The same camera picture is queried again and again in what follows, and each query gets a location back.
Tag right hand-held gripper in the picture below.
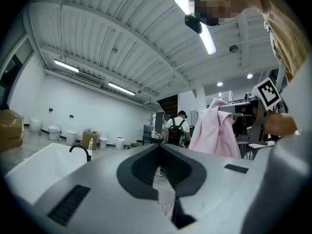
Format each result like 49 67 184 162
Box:
218 77 282 146

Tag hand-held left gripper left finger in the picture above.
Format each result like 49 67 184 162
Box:
34 144 176 234

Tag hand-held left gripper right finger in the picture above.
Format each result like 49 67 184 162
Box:
160 144 254 234

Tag pink cloth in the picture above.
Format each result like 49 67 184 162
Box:
189 97 241 159

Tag person's right forearm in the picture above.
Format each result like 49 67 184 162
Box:
264 111 299 137

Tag black curved faucet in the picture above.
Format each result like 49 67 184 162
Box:
69 144 92 162

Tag white toilet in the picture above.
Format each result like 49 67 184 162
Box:
98 136 109 150
114 136 126 150
47 122 61 141
29 117 42 133
66 129 78 146

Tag dark staircase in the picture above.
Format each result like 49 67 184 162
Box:
156 94 179 118

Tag brown wooden steps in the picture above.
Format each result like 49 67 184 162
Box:
126 141 144 150

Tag closed cardboard box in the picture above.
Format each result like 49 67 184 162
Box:
81 129 100 151

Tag ceiling tube light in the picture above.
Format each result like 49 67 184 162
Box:
53 59 80 73
107 81 137 96
173 0 217 56

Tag grey metal locker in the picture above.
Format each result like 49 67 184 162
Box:
155 111 171 131

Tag white bathtub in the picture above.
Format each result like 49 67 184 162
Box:
4 142 92 206

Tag dark grey chair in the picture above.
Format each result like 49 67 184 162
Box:
142 124 159 146

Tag person's tan shirt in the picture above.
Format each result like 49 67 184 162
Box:
248 0 312 82

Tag person's head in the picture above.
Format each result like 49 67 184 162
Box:
190 0 264 26

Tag large open cardboard box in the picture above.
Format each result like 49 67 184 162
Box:
0 109 24 153

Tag air vent grille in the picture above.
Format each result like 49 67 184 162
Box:
73 71 102 88

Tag window with dark glass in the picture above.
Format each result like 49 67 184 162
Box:
0 54 23 107

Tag black frame white table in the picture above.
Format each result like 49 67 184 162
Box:
235 128 276 160

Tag black head camera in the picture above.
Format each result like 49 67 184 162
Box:
184 13 203 34

